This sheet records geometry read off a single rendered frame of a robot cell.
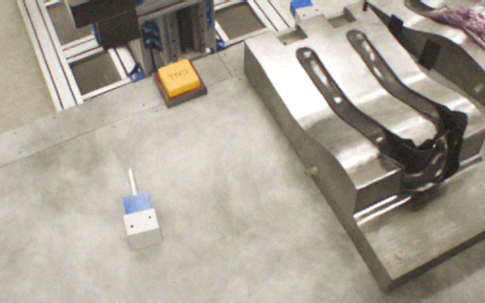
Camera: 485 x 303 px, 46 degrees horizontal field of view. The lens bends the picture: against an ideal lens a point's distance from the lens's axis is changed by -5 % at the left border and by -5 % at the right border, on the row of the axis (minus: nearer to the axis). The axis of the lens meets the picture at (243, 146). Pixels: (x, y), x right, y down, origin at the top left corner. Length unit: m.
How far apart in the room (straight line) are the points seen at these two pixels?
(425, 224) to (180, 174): 0.42
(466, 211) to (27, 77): 1.79
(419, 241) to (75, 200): 0.57
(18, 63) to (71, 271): 1.54
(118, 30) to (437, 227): 0.77
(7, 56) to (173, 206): 1.59
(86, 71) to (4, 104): 0.43
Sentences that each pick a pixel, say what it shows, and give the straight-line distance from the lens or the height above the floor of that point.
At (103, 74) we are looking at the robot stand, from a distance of 1.99.
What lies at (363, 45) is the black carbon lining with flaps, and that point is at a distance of 1.11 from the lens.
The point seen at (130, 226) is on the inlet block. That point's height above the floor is 0.85.
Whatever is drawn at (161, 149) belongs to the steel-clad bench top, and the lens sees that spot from 1.05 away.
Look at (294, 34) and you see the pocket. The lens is 1.14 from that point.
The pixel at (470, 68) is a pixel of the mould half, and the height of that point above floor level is 0.86.
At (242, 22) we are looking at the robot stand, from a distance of 2.09.
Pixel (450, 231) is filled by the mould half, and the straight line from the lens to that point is 0.95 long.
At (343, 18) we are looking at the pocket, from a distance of 1.18.
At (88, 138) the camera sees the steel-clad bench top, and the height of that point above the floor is 0.80.
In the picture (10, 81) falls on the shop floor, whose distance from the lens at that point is 2.37.
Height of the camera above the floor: 1.67
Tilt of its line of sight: 56 degrees down
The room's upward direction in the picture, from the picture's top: straight up
